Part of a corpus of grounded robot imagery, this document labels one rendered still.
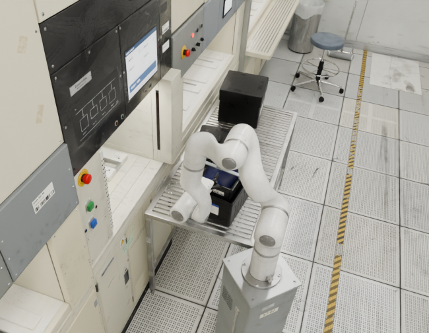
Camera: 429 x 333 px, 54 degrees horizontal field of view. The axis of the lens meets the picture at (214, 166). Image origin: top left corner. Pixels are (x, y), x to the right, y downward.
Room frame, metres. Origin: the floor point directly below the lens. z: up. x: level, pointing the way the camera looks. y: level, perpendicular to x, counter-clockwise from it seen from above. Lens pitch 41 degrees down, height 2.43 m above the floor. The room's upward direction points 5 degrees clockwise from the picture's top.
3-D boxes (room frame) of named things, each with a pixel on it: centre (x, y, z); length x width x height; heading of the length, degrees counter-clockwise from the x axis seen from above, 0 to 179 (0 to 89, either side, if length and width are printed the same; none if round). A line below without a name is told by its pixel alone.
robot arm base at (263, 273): (1.19, -0.26, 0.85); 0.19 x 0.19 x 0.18
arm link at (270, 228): (1.15, -0.26, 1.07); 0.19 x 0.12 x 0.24; 165
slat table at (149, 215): (2.03, -0.11, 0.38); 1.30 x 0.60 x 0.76; 165
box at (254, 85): (2.49, -0.15, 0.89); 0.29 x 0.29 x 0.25; 79
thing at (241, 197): (1.62, -0.03, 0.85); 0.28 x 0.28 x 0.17; 67
